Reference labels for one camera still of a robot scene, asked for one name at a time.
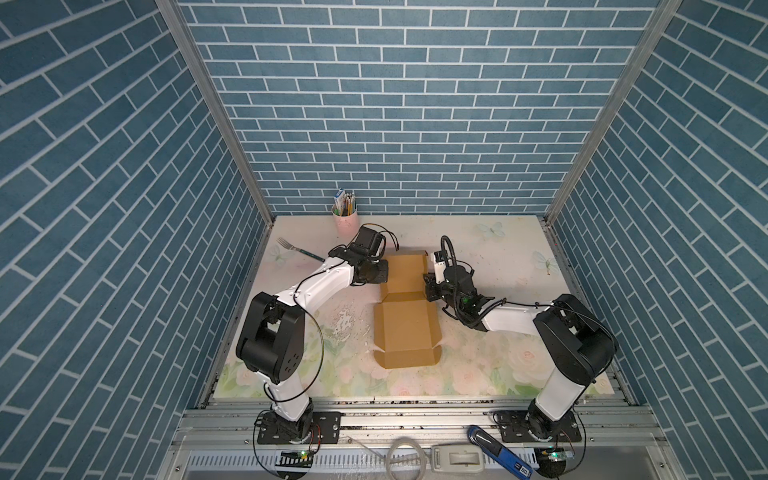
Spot brown cardboard box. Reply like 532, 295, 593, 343
373, 250, 442, 370

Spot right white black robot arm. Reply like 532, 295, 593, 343
423, 262, 618, 441

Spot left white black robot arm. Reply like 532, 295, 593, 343
235, 223, 399, 442

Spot pink pen holder bucket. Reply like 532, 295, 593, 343
332, 208, 360, 240

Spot pens in bucket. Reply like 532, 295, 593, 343
332, 189, 357, 217

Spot blue handheld tool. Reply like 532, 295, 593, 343
467, 425, 533, 480

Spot grey white plastic device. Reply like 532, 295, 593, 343
431, 443, 485, 474

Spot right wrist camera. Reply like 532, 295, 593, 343
432, 250, 447, 284

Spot metal fork teal handle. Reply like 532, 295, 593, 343
277, 237, 326, 263

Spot white cable coil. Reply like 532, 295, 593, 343
383, 436, 430, 480

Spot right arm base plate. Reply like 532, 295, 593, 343
491, 410, 582, 443

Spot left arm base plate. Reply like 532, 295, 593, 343
256, 410, 341, 445

